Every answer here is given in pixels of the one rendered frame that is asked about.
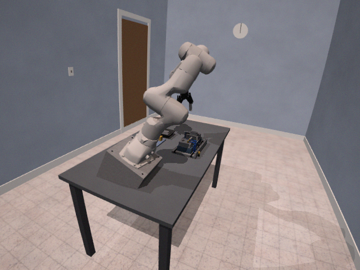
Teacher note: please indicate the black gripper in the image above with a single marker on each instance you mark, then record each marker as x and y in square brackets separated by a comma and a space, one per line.
[186, 96]

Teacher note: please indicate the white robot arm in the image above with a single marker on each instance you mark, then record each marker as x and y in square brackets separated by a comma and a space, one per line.
[194, 59]

